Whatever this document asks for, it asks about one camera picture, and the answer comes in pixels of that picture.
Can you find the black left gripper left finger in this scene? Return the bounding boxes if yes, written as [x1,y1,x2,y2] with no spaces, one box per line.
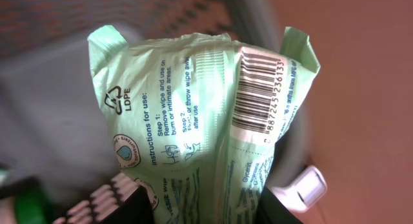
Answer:
[99,186,155,224]

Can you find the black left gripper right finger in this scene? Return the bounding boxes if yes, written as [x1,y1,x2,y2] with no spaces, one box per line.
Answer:
[255,187,303,224]

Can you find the light green wipes pack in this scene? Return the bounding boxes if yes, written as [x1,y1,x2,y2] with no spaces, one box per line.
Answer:
[88,25,320,223]

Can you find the white barcode scanner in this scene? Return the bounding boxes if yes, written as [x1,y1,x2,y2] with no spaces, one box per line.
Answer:
[268,165,327,213]

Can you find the green round lid container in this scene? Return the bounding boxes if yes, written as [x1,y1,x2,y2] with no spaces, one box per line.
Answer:
[14,187,54,224]

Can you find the grey plastic mesh basket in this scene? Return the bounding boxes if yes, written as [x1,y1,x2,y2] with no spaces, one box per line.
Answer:
[0,0,312,224]

